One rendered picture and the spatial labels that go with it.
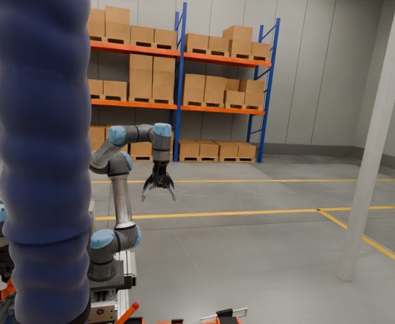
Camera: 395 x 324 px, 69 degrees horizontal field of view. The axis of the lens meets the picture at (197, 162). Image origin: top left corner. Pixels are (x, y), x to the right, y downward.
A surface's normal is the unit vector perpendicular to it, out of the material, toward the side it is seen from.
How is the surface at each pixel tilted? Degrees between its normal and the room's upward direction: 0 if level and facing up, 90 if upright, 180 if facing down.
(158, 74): 90
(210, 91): 90
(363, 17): 90
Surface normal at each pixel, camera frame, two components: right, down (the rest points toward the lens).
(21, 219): -0.20, 0.38
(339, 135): 0.26, 0.25
